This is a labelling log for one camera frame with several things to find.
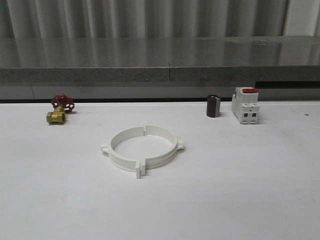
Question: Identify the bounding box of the white circuit breaker red switch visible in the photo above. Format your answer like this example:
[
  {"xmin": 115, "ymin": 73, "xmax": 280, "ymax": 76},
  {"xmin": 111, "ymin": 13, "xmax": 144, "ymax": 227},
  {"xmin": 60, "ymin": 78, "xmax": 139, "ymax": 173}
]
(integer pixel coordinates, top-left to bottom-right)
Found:
[{"xmin": 231, "ymin": 87, "xmax": 260, "ymax": 125}]

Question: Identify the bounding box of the white half-ring pipe clamp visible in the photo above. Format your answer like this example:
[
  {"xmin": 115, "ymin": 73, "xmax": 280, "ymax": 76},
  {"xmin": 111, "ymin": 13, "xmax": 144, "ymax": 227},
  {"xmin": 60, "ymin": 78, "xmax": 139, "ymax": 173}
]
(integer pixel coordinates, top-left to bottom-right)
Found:
[{"xmin": 100, "ymin": 125, "xmax": 147, "ymax": 179}]

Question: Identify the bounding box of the black cylindrical capacitor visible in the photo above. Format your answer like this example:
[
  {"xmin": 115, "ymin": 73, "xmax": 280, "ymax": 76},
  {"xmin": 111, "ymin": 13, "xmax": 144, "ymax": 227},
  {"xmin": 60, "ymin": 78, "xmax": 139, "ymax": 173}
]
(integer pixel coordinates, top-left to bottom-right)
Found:
[{"xmin": 206, "ymin": 95, "xmax": 221, "ymax": 118}]

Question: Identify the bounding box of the brass valve red handle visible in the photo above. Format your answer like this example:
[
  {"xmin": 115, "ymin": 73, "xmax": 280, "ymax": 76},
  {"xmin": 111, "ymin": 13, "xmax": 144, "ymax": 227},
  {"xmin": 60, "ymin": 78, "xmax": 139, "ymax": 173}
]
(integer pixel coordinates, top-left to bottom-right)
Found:
[{"xmin": 46, "ymin": 94, "xmax": 75, "ymax": 124}]

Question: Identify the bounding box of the grey stone counter ledge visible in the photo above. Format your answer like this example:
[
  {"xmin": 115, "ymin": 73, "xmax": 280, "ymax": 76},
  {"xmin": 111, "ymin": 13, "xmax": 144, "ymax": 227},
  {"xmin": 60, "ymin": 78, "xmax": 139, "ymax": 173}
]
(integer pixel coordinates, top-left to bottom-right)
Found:
[{"xmin": 0, "ymin": 36, "xmax": 320, "ymax": 102}]

